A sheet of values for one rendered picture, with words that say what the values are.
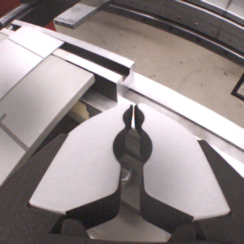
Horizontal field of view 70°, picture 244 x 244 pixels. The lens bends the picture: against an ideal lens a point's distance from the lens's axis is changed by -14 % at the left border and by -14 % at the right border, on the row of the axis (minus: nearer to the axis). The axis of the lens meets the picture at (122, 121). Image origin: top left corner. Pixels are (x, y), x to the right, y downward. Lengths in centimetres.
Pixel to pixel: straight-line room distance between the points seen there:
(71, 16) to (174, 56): 151
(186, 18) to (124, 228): 35
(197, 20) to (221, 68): 142
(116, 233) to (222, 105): 136
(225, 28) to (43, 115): 32
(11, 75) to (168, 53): 160
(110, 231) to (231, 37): 36
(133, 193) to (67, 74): 14
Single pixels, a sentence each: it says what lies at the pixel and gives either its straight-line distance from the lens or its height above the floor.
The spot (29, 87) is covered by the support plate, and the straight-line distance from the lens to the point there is 19.
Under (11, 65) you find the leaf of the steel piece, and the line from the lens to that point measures 22.
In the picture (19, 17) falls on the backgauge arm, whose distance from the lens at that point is 71.
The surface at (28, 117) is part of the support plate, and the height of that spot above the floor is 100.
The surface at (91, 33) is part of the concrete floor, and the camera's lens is 197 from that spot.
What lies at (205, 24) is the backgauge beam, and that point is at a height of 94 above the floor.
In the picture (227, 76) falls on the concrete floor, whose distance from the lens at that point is 175.
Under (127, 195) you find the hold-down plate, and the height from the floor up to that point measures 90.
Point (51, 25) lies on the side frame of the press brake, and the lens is 141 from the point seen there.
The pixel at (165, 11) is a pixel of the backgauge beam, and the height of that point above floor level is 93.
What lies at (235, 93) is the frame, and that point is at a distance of 118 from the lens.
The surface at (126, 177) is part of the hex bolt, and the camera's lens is 21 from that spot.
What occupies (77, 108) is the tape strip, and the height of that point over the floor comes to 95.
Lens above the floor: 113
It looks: 61 degrees down
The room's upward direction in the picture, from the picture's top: 3 degrees counter-clockwise
